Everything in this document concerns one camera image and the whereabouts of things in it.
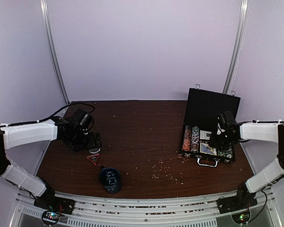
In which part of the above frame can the aluminium frame post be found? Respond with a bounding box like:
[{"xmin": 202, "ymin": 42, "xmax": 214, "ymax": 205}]
[
  {"xmin": 222, "ymin": 0, "xmax": 249, "ymax": 95},
  {"xmin": 40, "ymin": 0, "xmax": 70, "ymax": 104}
]

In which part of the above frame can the orange black chip stack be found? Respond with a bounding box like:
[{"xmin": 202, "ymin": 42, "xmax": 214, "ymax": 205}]
[{"xmin": 182, "ymin": 125, "xmax": 192, "ymax": 152}]

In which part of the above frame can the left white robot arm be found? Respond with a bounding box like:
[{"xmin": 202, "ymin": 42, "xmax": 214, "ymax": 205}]
[{"xmin": 0, "ymin": 109, "xmax": 101, "ymax": 210}]

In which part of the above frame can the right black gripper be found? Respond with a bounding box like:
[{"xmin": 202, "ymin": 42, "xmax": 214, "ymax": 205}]
[{"xmin": 208, "ymin": 131, "xmax": 235, "ymax": 151}]

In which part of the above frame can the yellow blue card deck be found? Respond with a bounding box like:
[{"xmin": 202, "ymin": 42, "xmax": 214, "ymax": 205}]
[{"xmin": 200, "ymin": 142, "xmax": 217, "ymax": 156}]

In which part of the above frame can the right aluminium frame post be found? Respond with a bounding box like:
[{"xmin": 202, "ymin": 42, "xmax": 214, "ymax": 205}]
[{"xmin": 222, "ymin": 0, "xmax": 249, "ymax": 95}]

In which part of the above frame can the clear acrylic dealer button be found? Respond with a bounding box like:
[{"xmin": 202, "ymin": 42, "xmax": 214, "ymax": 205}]
[{"xmin": 89, "ymin": 148, "xmax": 101, "ymax": 154}]

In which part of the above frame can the white card deck box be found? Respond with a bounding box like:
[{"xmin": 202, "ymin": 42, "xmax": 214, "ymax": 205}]
[{"xmin": 199, "ymin": 130, "xmax": 211, "ymax": 140}]

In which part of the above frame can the left aluminium frame post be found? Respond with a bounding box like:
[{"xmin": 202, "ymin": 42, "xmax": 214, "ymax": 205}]
[{"xmin": 40, "ymin": 0, "xmax": 70, "ymax": 104}]

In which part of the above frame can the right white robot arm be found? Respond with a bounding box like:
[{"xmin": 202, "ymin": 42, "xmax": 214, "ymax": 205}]
[{"xmin": 209, "ymin": 111, "xmax": 284, "ymax": 210}]

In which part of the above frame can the black poker chip case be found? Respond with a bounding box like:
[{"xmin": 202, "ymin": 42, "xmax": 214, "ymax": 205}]
[{"xmin": 178, "ymin": 88, "xmax": 240, "ymax": 167}]

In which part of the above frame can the dark blue printed cup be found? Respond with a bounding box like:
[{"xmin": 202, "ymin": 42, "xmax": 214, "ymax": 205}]
[{"xmin": 98, "ymin": 166, "xmax": 122, "ymax": 194}]

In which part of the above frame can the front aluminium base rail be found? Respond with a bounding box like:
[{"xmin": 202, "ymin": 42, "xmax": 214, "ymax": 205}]
[{"xmin": 9, "ymin": 185, "xmax": 279, "ymax": 227}]

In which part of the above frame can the triangular all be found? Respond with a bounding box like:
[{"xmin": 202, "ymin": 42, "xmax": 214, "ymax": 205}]
[{"xmin": 87, "ymin": 153, "xmax": 99, "ymax": 165}]

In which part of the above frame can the green blue chip stack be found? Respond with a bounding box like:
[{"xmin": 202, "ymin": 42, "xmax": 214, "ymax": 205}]
[{"xmin": 190, "ymin": 126, "xmax": 199, "ymax": 153}]

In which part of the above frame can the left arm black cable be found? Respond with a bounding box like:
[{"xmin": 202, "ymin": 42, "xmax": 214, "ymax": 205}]
[{"xmin": 0, "ymin": 102, "xmax": 96, "ymax": 128}]

